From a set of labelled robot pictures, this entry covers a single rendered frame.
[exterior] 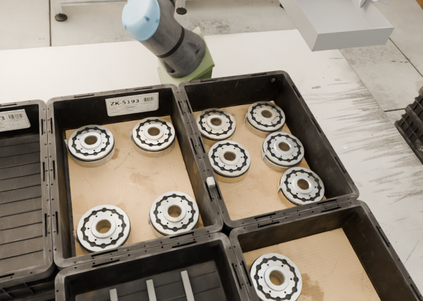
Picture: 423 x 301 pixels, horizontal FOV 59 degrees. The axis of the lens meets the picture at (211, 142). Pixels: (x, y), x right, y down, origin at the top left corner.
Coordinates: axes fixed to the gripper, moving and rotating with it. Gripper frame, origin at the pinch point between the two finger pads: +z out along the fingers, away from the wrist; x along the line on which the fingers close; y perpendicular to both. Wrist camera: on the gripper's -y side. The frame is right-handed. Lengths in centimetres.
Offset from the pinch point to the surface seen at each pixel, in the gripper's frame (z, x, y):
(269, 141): 29.9, -24.1, 22.2
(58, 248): 37, -74, 40
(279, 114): 27.9, -17.8, 14.5
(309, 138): 24.6, -16.7, 25.7
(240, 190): 36, -34, 32
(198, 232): 30, -51, 43
